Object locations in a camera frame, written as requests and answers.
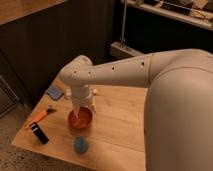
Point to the metal shelf frame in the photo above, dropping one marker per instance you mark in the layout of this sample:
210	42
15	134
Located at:
144	26

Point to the blue ball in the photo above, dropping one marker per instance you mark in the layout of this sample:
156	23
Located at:
80	145

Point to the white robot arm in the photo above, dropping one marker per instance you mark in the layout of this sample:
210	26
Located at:
178	110

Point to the orange handled tool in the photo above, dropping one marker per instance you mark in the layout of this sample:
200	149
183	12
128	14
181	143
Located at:
39	116

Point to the blue sponge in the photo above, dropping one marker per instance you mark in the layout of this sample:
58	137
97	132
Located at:
54	92

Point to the orange bowl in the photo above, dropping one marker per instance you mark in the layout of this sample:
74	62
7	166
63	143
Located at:
82	121

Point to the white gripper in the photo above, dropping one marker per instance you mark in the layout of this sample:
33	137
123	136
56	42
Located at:
78	102

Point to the black eraser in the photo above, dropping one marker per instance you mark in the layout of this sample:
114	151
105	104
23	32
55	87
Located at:
39	133

